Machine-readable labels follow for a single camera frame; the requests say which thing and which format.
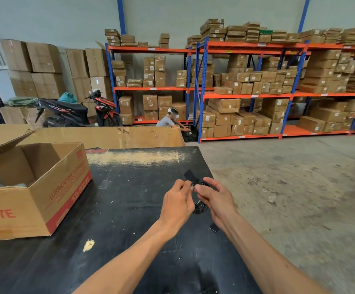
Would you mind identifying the person's right hand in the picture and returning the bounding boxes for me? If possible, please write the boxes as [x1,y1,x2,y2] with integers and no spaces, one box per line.
[193,177,239,232]

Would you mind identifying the person's left hand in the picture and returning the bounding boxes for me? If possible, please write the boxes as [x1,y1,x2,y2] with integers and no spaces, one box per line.
[159,179,196,238]

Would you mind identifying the black fastening strap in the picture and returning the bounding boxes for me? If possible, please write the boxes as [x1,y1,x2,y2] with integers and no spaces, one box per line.
[184,169,200,184]

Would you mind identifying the black cable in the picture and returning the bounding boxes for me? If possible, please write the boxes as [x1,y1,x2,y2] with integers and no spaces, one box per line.
[190,179,215,215]

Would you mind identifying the person's left forearm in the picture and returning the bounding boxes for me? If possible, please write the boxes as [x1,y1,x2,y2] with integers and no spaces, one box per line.
[73,220,178,294]

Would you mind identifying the person's right forearm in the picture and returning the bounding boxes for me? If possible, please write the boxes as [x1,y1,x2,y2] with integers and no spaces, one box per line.
[219,211,329,294]

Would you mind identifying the black plastic crate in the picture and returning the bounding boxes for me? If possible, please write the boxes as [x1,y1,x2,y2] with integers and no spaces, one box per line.
[181,124,199,143]

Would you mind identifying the large flat cardboard sheet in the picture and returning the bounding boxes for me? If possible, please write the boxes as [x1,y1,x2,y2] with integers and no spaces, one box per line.
[0,124,186,150]

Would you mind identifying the blue orange shelf rack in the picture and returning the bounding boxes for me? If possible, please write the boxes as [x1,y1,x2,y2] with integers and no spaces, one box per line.
[193,37,307,144]
[280,40,355,139]
[105,42,194,125]

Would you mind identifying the red black motorcycle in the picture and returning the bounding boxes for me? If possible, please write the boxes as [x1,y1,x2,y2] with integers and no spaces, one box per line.
[35,89,123,128]

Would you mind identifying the open cardboard box red print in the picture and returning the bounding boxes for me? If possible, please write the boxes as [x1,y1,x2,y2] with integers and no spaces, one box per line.
[0,130,93,241]

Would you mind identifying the teal bag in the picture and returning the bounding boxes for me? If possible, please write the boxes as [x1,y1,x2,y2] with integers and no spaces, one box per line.
[58,92,78,104]

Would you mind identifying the pile of flat cardboard packets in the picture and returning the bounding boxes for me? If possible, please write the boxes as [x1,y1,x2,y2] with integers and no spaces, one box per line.
[104,29,170,49]
[186,18,355,49]

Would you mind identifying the stack of large cardboard boxes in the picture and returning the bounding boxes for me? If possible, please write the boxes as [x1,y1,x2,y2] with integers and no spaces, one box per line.
[0,39,114,125]

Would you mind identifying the green folded tarp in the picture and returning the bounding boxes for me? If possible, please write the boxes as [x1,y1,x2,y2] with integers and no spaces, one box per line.
[7,96,40,108]

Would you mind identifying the blue steel column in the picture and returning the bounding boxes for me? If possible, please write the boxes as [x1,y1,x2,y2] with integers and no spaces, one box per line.
[117,0,127,36]
[298,0,311,34]

